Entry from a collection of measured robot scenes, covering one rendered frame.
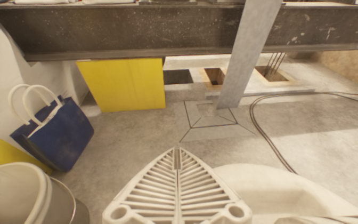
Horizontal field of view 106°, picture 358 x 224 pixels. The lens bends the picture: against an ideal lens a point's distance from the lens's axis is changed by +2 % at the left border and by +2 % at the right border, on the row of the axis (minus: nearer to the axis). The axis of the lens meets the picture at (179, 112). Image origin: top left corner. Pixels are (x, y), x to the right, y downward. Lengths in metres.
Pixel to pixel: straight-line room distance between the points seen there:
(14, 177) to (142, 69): 0.71
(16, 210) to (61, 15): 0.87
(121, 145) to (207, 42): 0.85
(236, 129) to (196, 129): 0.28
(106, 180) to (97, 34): 0.79
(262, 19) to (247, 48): 0.14
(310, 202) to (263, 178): 0.12
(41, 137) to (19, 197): 0.22
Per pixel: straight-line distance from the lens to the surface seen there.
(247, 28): 0.89
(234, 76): 0.99
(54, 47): 1.12
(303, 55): 2.56
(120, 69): 0.95
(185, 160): 0.16
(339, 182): 1.17
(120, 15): 0.93
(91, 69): 1.00
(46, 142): 0.84
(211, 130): 0.97
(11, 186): 0.77
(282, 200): 0.54
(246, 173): 0.48
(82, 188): 0.92
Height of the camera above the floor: 0.76
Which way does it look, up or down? 45 degrees down
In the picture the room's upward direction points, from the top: 1 degrees clockwise
